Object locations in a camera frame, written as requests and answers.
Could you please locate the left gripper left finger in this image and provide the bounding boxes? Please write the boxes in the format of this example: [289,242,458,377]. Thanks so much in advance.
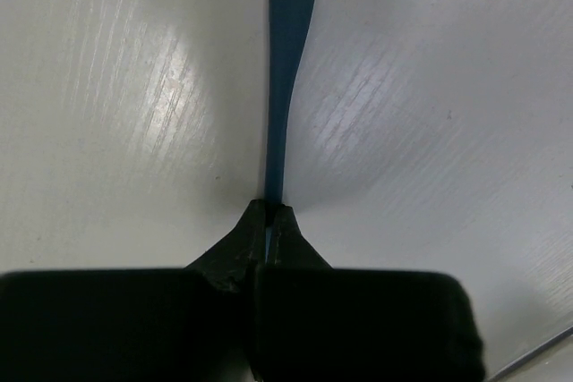
[1,200,265,381]

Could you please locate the blue plastic knife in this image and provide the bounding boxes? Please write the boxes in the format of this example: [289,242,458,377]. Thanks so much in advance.
[264,0,314,257]

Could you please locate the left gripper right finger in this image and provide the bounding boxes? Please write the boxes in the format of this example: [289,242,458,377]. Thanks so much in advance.
[252,206,486,381]

